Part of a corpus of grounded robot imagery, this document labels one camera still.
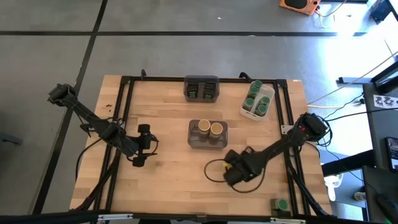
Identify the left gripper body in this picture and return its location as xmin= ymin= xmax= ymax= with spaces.
xmin=134 ymin=133 xmax=154 ymax=157

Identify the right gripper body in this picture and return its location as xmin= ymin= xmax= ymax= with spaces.
xmin=235 ymin=148 xmax=266 ymax=184

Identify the translucent grey plastic bin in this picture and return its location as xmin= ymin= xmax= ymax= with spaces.
xmin=187 ymin=119 xmax=229 ymax=149
xmin=183 ymin=75 xmax=221 ymax=103

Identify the black rectangular spice tin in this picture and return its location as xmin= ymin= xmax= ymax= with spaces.
xmin=186 ymin=82 xmax=200 ymax=100
xmin=203 ymin=82 xmax=218 ymax=100
xmin=271 ymin=208 xmax=292 ymax=218

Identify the white plastic bin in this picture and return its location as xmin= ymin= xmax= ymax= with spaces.
xmin=239 ymin=80 xmax=277 ymax=123

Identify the white plastic floor object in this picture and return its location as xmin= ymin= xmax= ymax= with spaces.
xmin=323 ymin=172 xmax=345 ymax=202

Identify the black desk leg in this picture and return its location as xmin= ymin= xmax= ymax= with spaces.
xmin=321 ymin=149 xmax=376 ymax=177

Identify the black rig crossbar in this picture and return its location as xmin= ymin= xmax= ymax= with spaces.
xmin=0 ymin=210 xmax=398 ymax=224

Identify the black floor bar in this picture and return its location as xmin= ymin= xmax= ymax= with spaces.
xmin=337 ymin=76 xmax=374 ymax=85

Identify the dark grey desk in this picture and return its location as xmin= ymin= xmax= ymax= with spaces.
xmin=362 ymin=82 xmax=398 ymax=224

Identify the black phone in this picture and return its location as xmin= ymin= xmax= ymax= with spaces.
xmin=384 ymin=136 xmax=398 ymax=171

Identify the paper with black markers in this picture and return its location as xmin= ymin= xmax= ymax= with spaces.
xmin=373 ymin=94 xmax=398 ymax=110

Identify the black desk monitor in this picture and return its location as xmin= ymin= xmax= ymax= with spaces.
xmin=370 ymin=60 xmax=398 ymax=95

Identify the orange box with black disc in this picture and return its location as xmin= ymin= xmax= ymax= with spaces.
xmin=279 ymin=0 xmax=322 ymax=16

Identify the blue box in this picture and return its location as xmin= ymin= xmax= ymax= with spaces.
xmin=369 ymin=0 xmax=393 ymax=23

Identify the black cable bundle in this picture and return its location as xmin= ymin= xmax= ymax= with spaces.
xmin=285 ymin=146 xmax=332 ymax=218
xmin=74 ymin=136 xmax=125 ymax=212

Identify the black aluminium table frame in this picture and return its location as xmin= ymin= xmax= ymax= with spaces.
xmin=70 ymin=74 xmax=335 ymax=218

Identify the silver bracket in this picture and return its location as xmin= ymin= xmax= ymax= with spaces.
xmin=269 ymin=217 xmax=307 ymax=224
xmin=97 ymin=213 xmax=134 ymax=222

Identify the long white cable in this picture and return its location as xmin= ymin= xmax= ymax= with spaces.
xmin=307 ymin=49 xmax=398 ymax=106

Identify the white floor cable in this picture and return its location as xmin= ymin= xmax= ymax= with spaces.
xmin=313 ymin=0 xmax=349 ymax=29

